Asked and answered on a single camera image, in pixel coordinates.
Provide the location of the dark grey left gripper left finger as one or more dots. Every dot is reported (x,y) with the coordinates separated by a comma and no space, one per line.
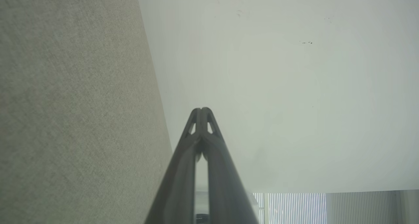
(183,171)

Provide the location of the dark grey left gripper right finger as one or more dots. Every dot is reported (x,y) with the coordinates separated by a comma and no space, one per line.
(222,178)

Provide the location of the white vertical window blinds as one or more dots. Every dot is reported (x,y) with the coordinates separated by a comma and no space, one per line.
(294,211)

